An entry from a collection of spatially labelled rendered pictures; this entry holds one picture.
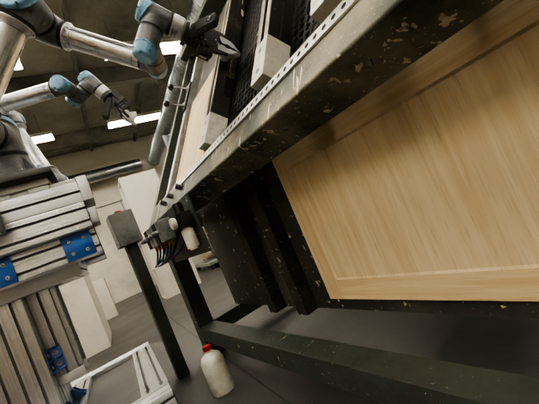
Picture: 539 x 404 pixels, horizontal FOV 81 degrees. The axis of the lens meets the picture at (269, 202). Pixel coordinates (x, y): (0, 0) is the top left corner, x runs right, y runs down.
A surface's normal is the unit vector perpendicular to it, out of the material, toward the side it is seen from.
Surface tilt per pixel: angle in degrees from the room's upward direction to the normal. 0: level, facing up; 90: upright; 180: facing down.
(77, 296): 90
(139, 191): 90
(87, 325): 90
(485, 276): 90
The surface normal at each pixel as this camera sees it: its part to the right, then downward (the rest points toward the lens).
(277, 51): 0.51, -0.25
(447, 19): -0.09, 0.94
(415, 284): -0.76, 0.30
